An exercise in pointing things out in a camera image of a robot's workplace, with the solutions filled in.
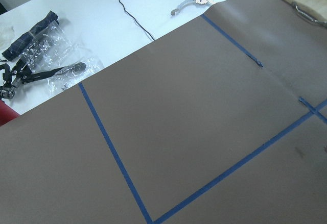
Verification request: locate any clear plastic bag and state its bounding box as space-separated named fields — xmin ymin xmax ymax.
xmin=20 ymin=21 xmax=104 ymax=96

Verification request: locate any black hand tool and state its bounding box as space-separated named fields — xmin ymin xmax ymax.
xmin=1 ymin=59 xmax=86 ymax=101

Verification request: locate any folded dark blue umbrella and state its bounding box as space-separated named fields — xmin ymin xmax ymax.
xmin=2 ymin=11 xmax=59 ymax=61

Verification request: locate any black cable on table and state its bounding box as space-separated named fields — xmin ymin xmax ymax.
xmin=114 ymin=0 xmax=156 ymax=41

